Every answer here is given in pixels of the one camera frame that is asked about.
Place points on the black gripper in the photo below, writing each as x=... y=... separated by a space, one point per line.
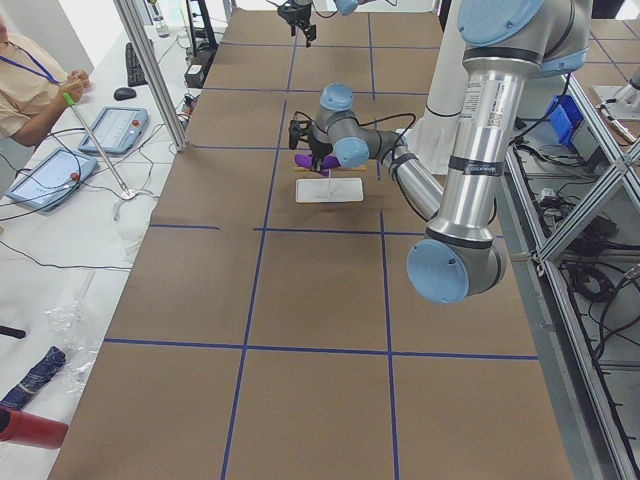
x=300 y=13
x=317 y=146

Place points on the purple towel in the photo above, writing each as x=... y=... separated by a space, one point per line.
x=304 y=161

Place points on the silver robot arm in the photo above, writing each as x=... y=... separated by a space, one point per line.
x=506 y=43
x=344 y=7

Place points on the near wooden rack bar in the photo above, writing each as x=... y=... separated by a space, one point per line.
x=334 y=170

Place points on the white rack base tray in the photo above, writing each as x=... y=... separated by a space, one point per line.
x=329 y=190

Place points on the black keyboard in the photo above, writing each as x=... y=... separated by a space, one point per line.
x=134 y=71

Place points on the black computer mouse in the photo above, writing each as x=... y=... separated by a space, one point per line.
x=124 y=93

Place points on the upper teach pendant tablet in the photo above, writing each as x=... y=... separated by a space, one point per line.
x=118 y=128

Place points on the teach pendant tablet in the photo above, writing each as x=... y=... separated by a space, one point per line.
x=52 y=181
x=118 y=128

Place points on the blue plastic bin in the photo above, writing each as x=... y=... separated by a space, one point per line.
x=565 y=118

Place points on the lower teach pendant tablet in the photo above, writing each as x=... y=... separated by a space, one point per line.
x=52 y=181

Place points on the seated person beige shirt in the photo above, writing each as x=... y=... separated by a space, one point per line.
x=34 y=89

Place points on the folded dark umbrella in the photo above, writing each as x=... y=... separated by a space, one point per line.
x=35 y=379

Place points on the red bottle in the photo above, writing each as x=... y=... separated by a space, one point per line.
x=31 y=430

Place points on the white pedestal column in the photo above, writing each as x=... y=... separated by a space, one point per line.
x=444 y=102

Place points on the aluminium frame post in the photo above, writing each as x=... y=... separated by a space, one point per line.
x=134 y=27

